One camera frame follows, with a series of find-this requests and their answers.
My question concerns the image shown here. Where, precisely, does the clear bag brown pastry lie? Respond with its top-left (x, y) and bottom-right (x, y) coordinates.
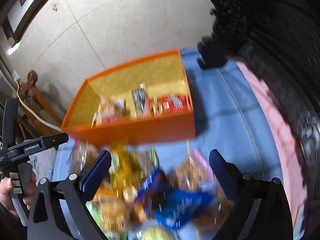
top-left (67, 140), bottom-right (100, 174)

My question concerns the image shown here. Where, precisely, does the yellow bread bag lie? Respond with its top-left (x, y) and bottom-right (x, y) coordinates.
top-left (109, 142), bottom-right (143, 191)

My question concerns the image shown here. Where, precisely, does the blue brown cookie pack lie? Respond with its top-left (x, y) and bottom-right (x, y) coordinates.
top-left (134, 168), bottom-right (168, 204)

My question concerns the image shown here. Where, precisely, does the pink cookie bag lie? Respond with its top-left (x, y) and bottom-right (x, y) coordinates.
top-left (91, 95), bottom-right (130, 127)

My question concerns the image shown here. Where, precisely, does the black white label snack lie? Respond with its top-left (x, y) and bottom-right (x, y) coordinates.
top-left (132, 83), bottom-right (149, 119)

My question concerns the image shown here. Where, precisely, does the large red chip bag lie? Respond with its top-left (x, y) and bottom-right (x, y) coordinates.
top-left (150, 94), bottom-right (191, 116)

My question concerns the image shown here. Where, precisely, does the person's left hand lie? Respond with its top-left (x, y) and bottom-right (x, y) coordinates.
top-left (0, 171), bottom-right (36, 219)

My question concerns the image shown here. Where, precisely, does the wooden chair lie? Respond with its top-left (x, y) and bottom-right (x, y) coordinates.
top-left (15, 70), bottom-right (62, 138)

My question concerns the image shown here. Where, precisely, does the pink cloth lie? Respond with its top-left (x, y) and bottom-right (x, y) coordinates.
top-left (236, 61), bottom-right (307, 233)

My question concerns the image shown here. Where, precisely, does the blue quilted tablecloth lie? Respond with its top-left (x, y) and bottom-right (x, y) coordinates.
top-left (49, 47), bottom-right (301, 240)

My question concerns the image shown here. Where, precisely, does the orange storage box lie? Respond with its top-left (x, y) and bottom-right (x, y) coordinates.
top-left (61, 49), bottom-right (196, 146)

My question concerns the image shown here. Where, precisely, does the white power cable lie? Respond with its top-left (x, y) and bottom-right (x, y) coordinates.
top-left (12, 74), bottom-right (62, 132)

